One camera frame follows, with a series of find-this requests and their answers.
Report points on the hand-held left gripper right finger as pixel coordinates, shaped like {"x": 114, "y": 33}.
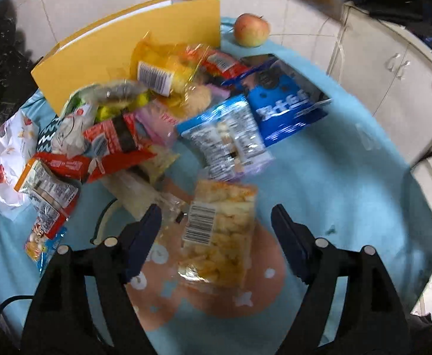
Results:
{"x": 289, "y": 244}

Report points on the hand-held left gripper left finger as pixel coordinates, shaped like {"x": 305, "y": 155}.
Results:
{"x": 145, "y": 236}

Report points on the long clear bread packet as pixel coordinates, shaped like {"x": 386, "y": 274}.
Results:
{"x": 134, "y": 192}

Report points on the clear rice cracker packet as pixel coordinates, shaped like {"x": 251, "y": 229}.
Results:
{"x": 223, "y": 236}

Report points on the yellow cardboard box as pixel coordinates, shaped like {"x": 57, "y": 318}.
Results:
{"x": 127, "y": 51}

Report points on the red packet with black band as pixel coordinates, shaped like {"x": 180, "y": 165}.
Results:
{"x": 116, "y": 140}

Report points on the blue and red snack packet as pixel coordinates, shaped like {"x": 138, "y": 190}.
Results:
{"x": 44, "y": 246}

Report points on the orange-edged clear packet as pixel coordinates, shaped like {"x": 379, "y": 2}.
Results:
{"x": 47, "y": 192}

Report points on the pink snack packet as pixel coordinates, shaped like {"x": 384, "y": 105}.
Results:
{"x": 158, "y": 124}

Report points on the light blue snack packet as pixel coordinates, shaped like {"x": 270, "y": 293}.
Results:
{"x": 227, "y": 137}

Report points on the white cartoon print packet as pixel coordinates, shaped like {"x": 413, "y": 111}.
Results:
{"x": 70, "y": 133}

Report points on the dark blue cookie packet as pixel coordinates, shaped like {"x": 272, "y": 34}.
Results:
{"x": 286, "y": 111}

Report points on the clear packet with yellow contents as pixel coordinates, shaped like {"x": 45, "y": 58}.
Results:
{"x": 121, "y": 100}

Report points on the zigzag pattern packet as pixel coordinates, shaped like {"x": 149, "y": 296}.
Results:
{"x": 47, "y": 135}

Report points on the white bag with red print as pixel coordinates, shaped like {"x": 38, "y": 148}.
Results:
{"x": 7, "y": 162}

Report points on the yellow clear snack packet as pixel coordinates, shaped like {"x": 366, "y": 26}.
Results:
{"x": 160, "y": 70}

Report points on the white cabinet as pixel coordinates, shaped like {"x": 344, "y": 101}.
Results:
{"x": 382, "y": 81}

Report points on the small red snack packet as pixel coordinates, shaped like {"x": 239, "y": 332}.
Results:
{"x": 221, "y": 63}

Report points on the red-yellow apple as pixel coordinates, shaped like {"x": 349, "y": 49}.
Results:
{"x": 251, "y": 29}

